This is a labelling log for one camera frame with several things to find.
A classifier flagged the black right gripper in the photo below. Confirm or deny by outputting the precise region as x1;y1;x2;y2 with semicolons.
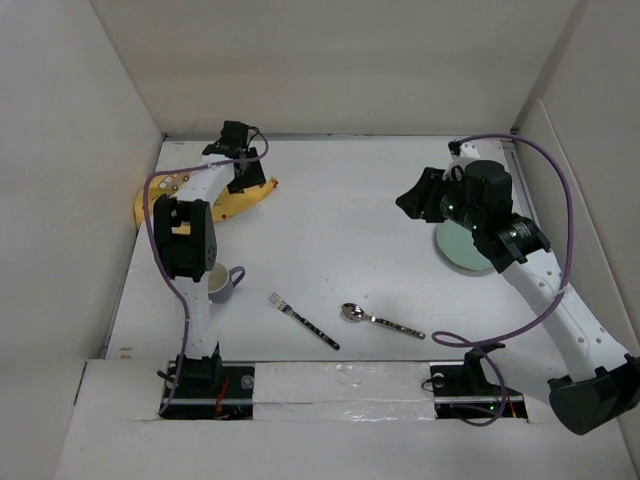
394;167;483;233

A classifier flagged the yellow car-print placemat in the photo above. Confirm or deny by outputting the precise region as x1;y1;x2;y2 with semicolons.
149;174;278;223

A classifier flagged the light green plate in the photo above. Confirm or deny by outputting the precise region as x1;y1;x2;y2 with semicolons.
435;221;493;272

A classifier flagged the fork with black handle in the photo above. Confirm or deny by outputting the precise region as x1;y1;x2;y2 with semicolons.
269;292;340;351

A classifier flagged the spoon with black handle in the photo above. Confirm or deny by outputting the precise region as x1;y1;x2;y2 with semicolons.
341;302;426;340

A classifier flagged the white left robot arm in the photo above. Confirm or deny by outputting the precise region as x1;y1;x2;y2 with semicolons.
142;120;269;370

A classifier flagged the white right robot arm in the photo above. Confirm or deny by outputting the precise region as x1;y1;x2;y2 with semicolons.
396;137;639;435

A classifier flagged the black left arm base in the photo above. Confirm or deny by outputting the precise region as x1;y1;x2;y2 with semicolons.
156;351;255;421

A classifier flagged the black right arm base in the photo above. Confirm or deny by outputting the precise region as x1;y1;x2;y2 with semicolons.
421;350;529;427

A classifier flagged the lavender mug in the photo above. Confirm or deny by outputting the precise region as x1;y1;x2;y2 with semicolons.
208;263;246;304

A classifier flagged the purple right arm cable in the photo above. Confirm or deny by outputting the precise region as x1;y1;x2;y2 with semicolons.
431;133;575;426

